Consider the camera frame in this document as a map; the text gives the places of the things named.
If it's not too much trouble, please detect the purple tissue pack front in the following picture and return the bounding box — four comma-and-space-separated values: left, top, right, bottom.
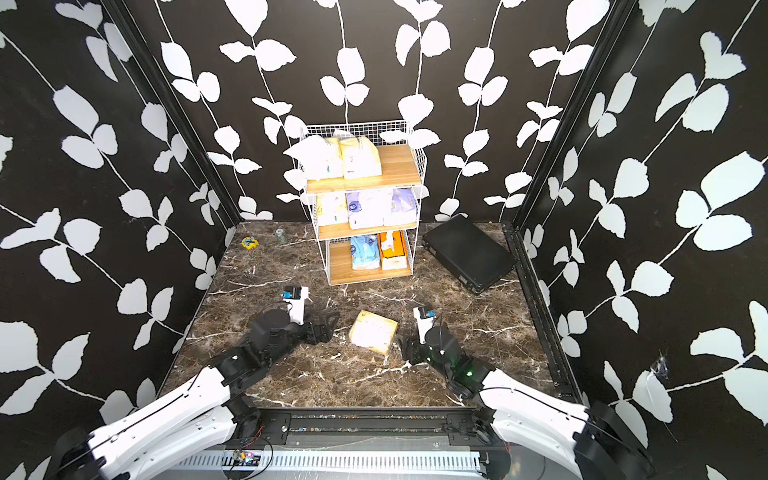
346, 189, 392, 230

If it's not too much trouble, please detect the purple tissue pack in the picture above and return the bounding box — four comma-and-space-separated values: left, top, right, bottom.
346, 189, 392, 230
383, 188, 418, 226

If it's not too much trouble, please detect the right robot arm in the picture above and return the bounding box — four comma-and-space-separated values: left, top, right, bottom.
396, 326, 656, 479

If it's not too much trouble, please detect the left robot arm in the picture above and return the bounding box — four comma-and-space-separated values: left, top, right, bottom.
44, 307, 340, 479

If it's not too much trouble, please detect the light blue tissue pack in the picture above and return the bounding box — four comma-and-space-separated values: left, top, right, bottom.
350, 234, 380, 270

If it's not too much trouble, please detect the orange tissue pack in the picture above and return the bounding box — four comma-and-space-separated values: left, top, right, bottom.
378, 230, 408, 271

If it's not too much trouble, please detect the green floral tissue pack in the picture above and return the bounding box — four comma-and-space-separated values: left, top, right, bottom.
315, 192, 348, 226

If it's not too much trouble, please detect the black hard case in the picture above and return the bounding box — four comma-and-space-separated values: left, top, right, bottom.
422, 215, 515, 294

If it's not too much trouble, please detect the small circuit board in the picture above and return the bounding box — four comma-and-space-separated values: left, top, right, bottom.
222, 450, 262, 471

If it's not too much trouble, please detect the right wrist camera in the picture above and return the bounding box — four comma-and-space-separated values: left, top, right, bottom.
413, 305, 436, 344

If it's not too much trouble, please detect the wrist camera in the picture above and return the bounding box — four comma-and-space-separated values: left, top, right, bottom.
413, 305, 436, 344
282, 285, 309, 325

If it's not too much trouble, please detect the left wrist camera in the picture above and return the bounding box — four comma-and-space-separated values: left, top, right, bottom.
282, 285, 309, 325

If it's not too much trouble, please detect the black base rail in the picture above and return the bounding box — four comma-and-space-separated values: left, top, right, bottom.
217, 407, 503, 450

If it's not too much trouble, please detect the white ribbed cable duct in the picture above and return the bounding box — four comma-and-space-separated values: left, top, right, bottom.
171, 450, 485, 475

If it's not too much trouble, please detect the white wire wooden shelf rack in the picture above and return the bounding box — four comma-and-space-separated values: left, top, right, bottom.
297, 119, 427, 286

